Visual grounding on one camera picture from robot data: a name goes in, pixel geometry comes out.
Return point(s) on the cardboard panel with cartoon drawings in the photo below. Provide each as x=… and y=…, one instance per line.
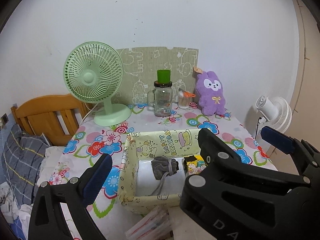
x=140, y=67

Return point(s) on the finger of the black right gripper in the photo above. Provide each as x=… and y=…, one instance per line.
x=233, y=200
x=304, y=155

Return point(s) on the glass mason jar mug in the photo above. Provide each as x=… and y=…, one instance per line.
x=160, y=99

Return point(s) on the wall power outlet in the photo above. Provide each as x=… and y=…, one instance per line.
x=4, y=120

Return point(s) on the crumpled clothes pile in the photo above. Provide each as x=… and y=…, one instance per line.
x=18, y=218

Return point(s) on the clear plastic bag red stripes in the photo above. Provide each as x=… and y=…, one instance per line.
x=155, y=225

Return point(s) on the white floor fan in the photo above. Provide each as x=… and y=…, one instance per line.
x=275, y=113

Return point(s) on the green desk fan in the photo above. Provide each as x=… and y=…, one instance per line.
x=93, y=73

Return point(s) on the green plastic cup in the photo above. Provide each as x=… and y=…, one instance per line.
x=163, y=76

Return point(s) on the purple plush bunny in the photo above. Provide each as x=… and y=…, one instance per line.
x=210, y=91

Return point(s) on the yellow cartoon fabric storage box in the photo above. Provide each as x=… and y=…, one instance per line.
x=136, y=179

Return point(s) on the floral tablecloth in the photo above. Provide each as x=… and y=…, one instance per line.
x=91, y=141

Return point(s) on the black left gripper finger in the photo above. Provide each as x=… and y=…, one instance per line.
x=47, y=220

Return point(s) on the cotton swab jar orange lid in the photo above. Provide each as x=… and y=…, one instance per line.
x=184, y=98

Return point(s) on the grey plaid pillow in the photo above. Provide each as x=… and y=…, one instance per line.
x=21, y=162

